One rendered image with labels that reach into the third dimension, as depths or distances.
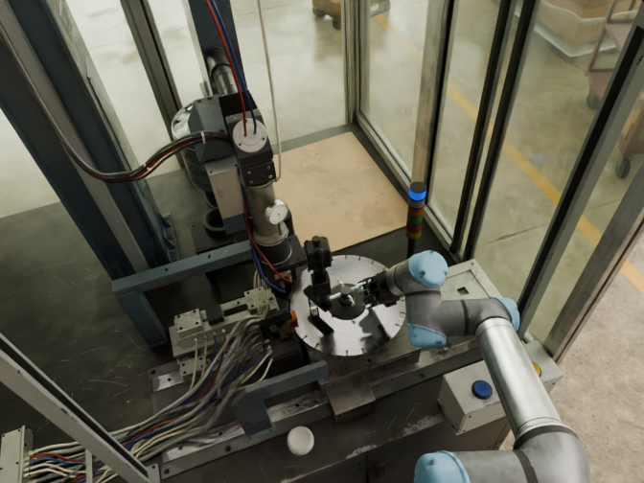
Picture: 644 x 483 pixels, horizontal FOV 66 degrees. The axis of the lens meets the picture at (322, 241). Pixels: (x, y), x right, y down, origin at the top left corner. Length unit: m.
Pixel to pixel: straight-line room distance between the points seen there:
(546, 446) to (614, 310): 2.00
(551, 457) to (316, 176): 1.48
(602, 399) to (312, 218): 1.45
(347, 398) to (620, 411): 1.41
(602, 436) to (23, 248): 2.38
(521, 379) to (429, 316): 0.22
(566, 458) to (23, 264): 1.83
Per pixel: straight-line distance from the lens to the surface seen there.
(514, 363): 0.93
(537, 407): 0.87
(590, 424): 2.43
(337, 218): 1.85
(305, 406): 1.45
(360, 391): 1.39
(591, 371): 2.54
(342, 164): 2.07
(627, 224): 1.07
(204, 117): 1.05
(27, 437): 1.66
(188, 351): 1.55
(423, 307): 1.03
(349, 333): 1.32
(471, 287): 1.50
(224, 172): 0.99
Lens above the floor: 2.09
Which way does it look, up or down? 49 degrees down
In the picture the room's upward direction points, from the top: 6 degrees counter-clockwise
